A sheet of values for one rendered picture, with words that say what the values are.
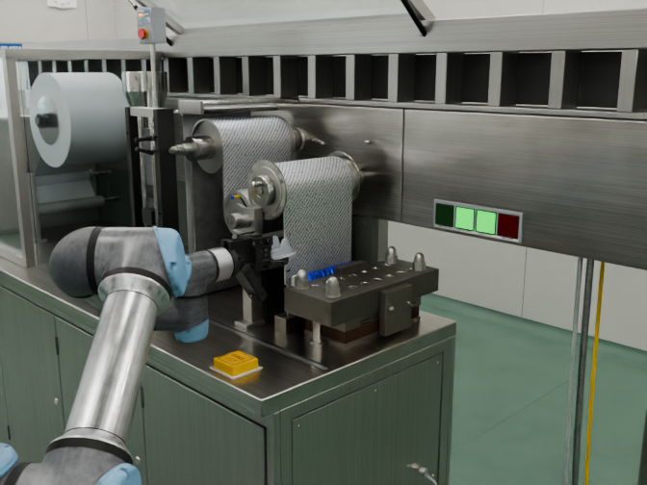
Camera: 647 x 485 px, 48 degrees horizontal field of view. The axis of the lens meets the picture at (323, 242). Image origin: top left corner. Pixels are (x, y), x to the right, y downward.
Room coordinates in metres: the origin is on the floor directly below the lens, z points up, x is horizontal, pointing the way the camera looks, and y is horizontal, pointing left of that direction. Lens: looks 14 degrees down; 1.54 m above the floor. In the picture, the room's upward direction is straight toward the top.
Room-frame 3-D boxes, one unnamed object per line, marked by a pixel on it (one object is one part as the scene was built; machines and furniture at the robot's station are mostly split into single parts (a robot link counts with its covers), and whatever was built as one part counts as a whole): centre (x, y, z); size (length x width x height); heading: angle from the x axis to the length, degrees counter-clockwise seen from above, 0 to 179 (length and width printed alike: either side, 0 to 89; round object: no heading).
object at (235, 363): (1.47, 0.19, 0.91); 0.07 x 0.07 x 0.02; 44
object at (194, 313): (1.51, 0.31, 1.01); 0.11 x 0.08 x 0.11; 87
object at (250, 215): (1.74, 0.19, 1.05); 0.06 x 0.05 x 0.31; 134
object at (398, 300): (1.67, -0.18, 0.96); 0.10 x 0.03 x 0.11; 134
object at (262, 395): (2.44, 0.77, 0.88); 2.52 x 0.66 x 0.04; 44
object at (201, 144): (1.91, 0.33, 1.33); 0.06 x 0.06 x 0.06; 44
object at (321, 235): (1.78, 0.01, 1.11); 0.23 x 0.01 x 0.18; 134
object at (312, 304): (1.73, -0.10, 1.00); 0.40 x 0.16 x 0.06; 134
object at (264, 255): (1.62, 0.18, 1.12); 0.12 x 0.08 x 0.09; 134
